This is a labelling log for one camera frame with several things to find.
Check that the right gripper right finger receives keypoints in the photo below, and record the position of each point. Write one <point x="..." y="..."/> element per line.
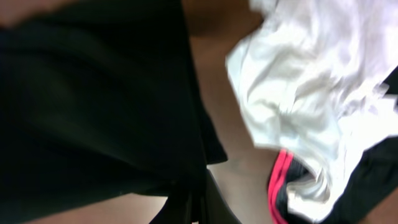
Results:
<point x="213" y="207"/>

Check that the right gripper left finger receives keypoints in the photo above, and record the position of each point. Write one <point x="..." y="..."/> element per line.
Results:
<point x="179" y="208"/>

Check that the black t-shirt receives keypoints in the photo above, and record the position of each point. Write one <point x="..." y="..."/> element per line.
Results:
<point x="98" y="100"/>

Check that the grey red-trimmed shorts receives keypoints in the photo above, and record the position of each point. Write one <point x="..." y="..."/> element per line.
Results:
<point x="286" y="169"/>

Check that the crumpled white shirt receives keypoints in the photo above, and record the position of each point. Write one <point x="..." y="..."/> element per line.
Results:
<point x="312" y="80"/>

